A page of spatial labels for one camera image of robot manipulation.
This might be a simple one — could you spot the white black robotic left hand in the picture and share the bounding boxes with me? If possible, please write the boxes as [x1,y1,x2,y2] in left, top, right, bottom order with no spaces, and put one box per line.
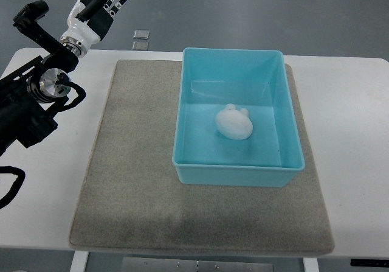
[60,0,127,58]

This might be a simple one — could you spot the white frog-shaped toy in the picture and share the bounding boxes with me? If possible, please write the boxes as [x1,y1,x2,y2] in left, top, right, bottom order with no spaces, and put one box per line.
[215,103,253,141]

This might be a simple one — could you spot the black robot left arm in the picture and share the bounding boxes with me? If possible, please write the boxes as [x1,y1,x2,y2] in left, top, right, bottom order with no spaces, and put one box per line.
[1,0,86,153]

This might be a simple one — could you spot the blue plastic box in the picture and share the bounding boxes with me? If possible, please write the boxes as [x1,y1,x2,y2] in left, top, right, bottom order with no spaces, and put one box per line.
[173,48,305,187]

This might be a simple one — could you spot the upper floor socket plate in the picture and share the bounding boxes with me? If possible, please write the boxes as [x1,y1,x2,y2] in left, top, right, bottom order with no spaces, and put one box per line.
[133,29,150,40]

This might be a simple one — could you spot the floor socket plate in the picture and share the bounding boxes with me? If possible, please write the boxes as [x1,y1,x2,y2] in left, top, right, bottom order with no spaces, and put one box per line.
[133,29,150,40]
[132,41,149,51]

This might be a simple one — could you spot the lower floor socket plate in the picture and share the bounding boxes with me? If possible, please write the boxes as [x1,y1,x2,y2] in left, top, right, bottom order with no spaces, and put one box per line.
[132,41,149,51]

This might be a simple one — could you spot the grey felt mat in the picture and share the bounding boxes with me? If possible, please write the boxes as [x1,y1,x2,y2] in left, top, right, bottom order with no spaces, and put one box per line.
[69,60,334,256]

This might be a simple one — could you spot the black table control panel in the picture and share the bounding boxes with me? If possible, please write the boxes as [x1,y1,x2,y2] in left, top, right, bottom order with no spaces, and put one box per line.
[350,259,389,268]

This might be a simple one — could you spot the black looped cable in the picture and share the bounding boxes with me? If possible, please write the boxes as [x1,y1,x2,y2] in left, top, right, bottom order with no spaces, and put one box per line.
[0,166,26,209]

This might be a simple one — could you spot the metal base plate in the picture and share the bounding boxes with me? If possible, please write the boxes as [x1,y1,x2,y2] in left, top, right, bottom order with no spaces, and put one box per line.
[120,257,274,272]

